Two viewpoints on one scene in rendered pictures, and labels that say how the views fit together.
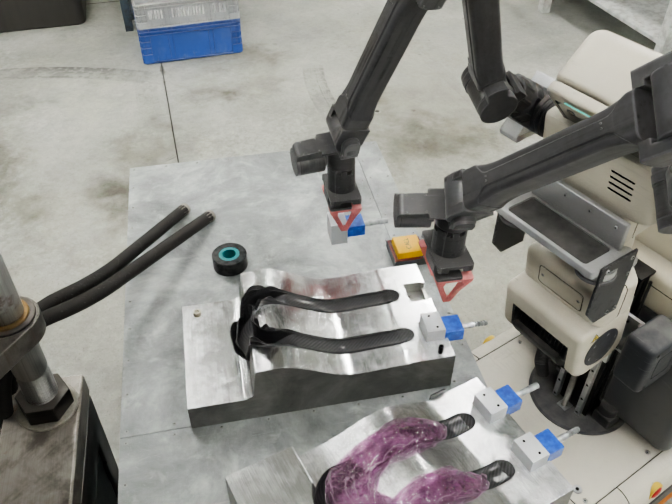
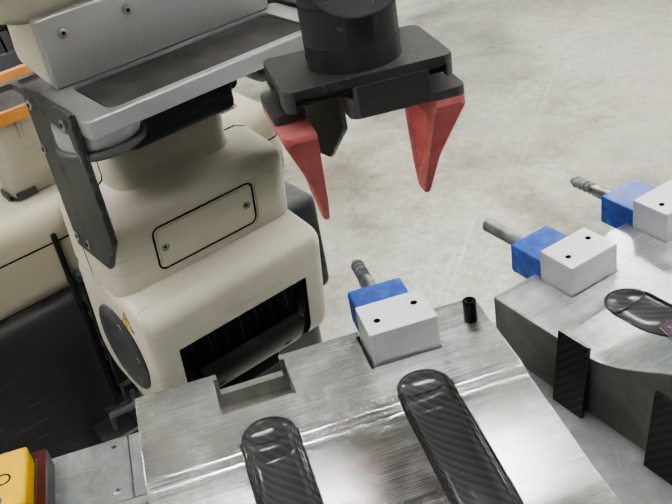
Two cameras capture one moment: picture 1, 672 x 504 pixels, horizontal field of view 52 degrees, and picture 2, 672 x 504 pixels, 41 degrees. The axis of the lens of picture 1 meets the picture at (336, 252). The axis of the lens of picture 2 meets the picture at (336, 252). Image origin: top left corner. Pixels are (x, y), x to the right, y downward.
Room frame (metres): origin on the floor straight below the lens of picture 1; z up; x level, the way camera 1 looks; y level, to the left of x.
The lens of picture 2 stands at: (0.92, 0.32, 1.30)
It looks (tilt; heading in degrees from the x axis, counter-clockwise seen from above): 33 degrees down; 271
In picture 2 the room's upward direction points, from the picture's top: 11 degrees counter-clockwise
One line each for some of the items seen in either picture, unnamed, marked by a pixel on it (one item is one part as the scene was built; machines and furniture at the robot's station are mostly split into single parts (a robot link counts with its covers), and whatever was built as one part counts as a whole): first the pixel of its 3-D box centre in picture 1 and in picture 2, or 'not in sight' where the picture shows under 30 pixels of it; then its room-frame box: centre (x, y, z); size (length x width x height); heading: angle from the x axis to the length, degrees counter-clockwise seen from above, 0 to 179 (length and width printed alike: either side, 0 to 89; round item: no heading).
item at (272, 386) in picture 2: (416, 297); (258, 402); (1.01, -0.17, 0.87); 0.05 x 0.05 x 0.04; 11
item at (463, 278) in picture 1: (447, 277); (397, 128); (0.88, -0.20, 1.05); 0.07 x 0.07 x 0.09; 11
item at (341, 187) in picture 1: (341, 178); not in sight; (1.16, -0.01, 1.06); 0.10 x 0.07 x 0.07; 12
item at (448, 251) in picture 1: (448, 239); (349, 26); (0.90, -0.19, 1.12); 0.10 x 0.07 x 0.07; 11
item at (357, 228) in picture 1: (358, 224); not in sight; (1.17, -0.05, 0.93); 0.13 x 0.05 x 0.05; 101
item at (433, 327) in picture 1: (455, 327); (379, 305); (0.91, -0.23, 0.89); 0.13 x 0.05 x 0.05; 101
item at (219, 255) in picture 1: (229, 259); not in sight; (1.18, 0.25, 0.82); 0.08 x 0.08 x 0.04
